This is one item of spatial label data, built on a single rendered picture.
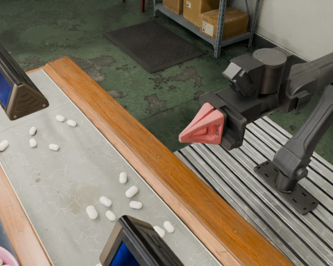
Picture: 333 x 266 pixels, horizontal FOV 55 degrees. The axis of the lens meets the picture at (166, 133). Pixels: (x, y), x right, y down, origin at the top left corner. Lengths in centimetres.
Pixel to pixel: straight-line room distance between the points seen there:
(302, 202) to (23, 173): 80
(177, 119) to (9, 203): 154
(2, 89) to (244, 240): 61
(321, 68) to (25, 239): 74
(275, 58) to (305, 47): 231
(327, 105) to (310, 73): 20
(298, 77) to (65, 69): 94
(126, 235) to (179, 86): 223
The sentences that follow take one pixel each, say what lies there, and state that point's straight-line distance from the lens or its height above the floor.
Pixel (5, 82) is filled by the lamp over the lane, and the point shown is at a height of 109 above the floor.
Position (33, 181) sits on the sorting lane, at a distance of 98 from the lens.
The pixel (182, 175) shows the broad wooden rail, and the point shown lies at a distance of 89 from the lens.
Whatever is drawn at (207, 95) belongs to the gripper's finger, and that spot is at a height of 110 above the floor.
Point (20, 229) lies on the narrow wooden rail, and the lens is 86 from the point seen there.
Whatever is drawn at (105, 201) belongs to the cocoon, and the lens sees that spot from 85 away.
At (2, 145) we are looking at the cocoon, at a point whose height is 76.
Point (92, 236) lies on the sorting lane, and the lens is 83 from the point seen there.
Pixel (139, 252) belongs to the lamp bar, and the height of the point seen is 111.
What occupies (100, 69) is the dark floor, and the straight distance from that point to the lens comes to 284.
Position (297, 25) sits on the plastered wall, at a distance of 291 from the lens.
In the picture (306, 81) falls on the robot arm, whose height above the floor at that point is 110.
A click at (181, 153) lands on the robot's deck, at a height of 66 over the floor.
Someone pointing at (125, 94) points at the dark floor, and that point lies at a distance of 250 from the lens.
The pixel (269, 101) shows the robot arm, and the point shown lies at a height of 109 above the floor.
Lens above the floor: 144
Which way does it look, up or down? 42 degrees down
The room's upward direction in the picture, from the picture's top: straight up
